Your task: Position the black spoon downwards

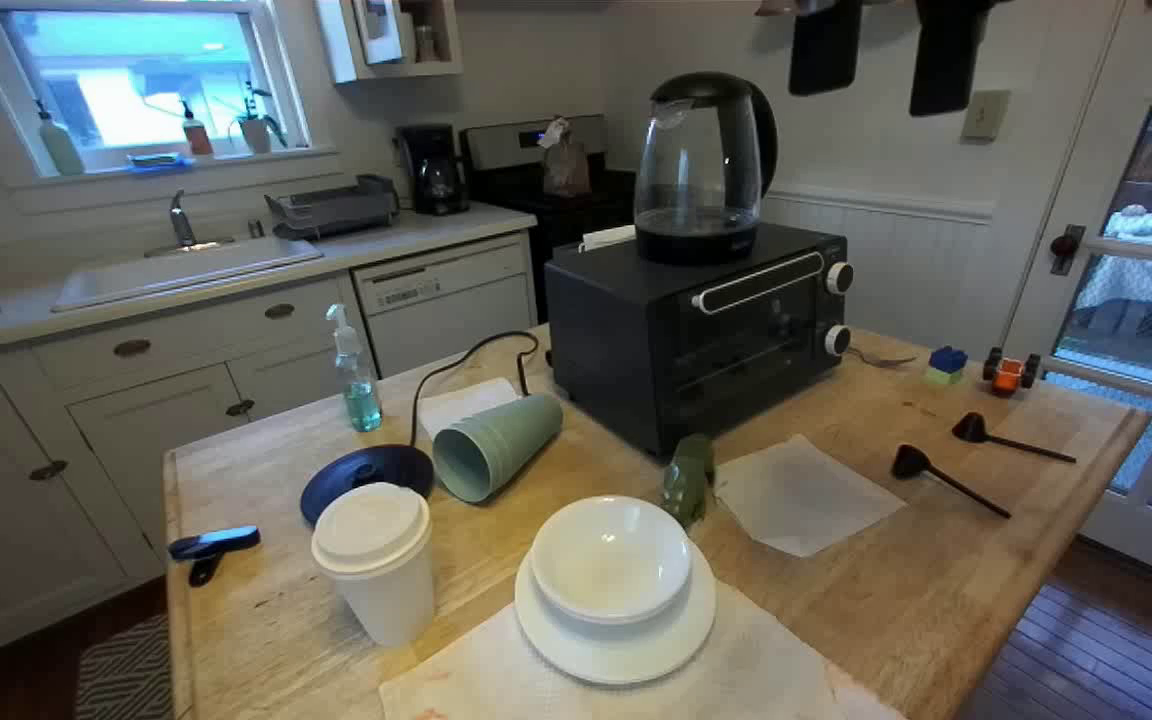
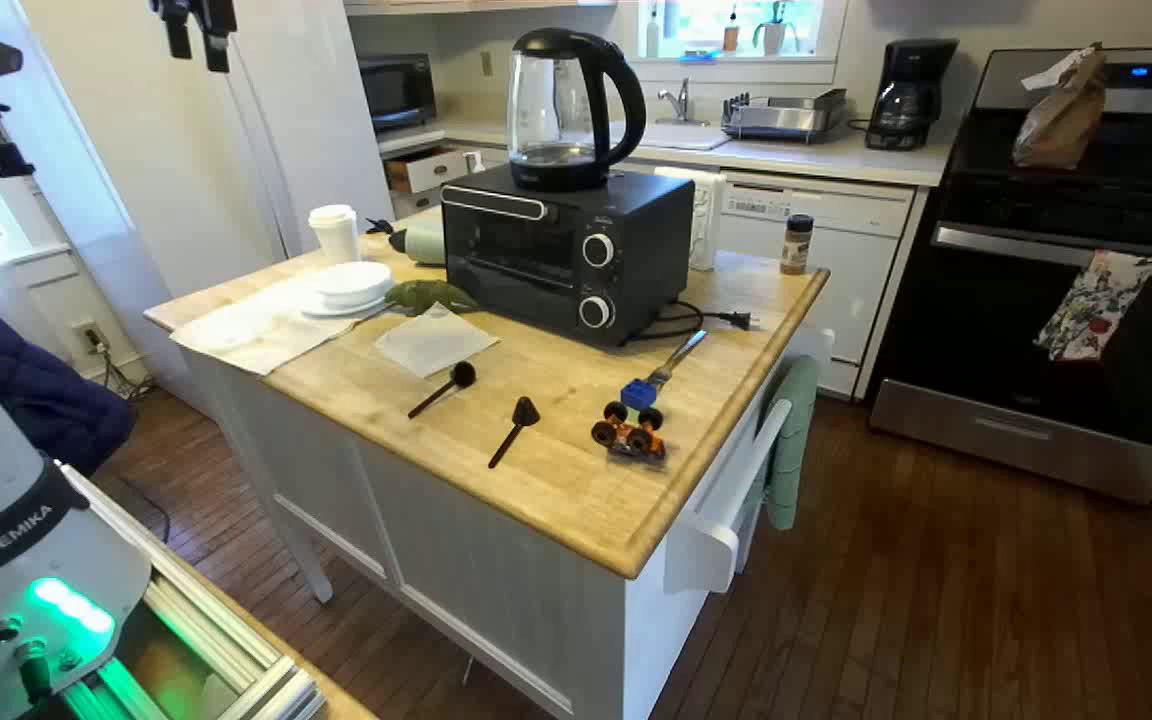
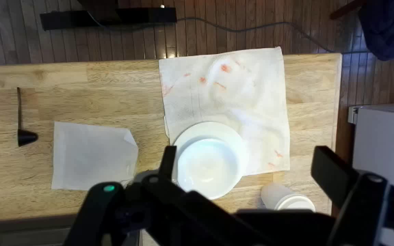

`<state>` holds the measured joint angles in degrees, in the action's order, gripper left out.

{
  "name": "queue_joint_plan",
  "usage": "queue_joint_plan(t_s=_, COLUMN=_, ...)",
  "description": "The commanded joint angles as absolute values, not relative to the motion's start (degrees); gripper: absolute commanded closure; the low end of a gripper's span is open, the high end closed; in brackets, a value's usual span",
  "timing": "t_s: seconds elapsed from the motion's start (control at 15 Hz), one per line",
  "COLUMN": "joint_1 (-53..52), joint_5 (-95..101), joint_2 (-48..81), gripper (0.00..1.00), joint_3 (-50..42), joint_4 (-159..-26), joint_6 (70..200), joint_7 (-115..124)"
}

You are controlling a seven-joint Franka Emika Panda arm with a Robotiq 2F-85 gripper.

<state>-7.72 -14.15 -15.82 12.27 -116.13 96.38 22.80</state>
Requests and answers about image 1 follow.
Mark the kitchen window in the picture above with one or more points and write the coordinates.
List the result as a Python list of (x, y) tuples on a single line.
[(122, 82)]

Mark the white kitchen cabinet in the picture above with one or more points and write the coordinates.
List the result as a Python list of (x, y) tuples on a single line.
[(136, 413)]

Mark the white dishwasher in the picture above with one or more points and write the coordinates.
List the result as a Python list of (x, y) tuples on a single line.
[(448, 306)]

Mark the windowsill spray bottle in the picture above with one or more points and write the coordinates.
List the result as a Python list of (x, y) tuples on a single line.
[(256, 127)]

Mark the metal sink faucet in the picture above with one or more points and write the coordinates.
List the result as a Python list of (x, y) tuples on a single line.
[(180, 221)]

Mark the black coffee maker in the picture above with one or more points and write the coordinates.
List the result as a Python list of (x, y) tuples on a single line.
[(435, 167)]

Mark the wall light switch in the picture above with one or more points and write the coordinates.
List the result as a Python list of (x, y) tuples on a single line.
[(986, 118)]

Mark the black and blue marker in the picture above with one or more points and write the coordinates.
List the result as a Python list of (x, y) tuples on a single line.
[(219, 540)]

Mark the white kitchen sink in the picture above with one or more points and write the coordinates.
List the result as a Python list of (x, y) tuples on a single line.
[(176, 268)]

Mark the dark blue plate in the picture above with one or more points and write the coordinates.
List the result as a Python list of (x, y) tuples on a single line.
[(361, 468)]

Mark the white bowl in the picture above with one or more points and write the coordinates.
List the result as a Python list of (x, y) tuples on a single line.
[(611, 563)]

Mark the white soap bottle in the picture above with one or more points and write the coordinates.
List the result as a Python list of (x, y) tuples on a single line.
[(62, 146)]

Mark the white plate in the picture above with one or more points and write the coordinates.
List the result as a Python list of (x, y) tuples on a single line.
[(618, 656)]

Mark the patterned floor rug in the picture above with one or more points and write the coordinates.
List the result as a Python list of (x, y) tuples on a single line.
[(128, 672)]

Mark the black toaster oven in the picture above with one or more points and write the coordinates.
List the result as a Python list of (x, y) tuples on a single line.
[(658, 344)]

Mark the blue sponge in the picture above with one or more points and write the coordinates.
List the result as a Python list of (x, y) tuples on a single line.
[(156, 163)]

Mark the clear teal spray bottle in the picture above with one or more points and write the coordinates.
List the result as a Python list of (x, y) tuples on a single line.
[(361, 403)]

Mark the grey dish rack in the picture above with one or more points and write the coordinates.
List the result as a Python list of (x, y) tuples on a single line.
[(332, 207)]

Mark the black measuring spoon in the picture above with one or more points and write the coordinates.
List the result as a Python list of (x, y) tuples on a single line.
[(909, 461), (971, 431)]

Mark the black kitchen stove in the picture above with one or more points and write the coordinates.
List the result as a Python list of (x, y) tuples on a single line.
[(577, 221)]

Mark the framed picture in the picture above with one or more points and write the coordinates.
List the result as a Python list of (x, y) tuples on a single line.
[(378, 29)]

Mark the small white paper sheet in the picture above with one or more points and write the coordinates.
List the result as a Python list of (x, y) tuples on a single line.
[(462, 404)]

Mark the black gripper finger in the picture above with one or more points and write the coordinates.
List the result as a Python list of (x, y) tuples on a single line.
[(826, 47), (949, 55)]

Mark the green toy figure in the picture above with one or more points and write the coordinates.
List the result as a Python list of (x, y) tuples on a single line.
[(685, 483)]

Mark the brown paper bag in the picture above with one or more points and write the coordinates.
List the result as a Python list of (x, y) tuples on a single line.
[(567, 163)]

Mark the white cloth towel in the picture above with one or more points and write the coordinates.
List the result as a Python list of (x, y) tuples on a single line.
[(760, 665)]

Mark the brown pump bottle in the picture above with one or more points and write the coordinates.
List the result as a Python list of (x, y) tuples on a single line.
[(197, 132)]

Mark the white lidded paper cup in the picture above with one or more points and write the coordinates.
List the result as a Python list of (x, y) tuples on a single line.
[(381, 572)]

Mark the green plastic cup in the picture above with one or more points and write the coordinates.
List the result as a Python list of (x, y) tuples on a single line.
[(503, 445)]

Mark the white wall shelf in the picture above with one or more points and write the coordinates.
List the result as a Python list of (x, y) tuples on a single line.
[(337, 40)]

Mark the orange black toy car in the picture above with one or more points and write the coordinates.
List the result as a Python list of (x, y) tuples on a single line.
[(1007, 379)]

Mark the glass electric kettle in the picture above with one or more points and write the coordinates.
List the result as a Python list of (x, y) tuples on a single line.
[(699, 163)]

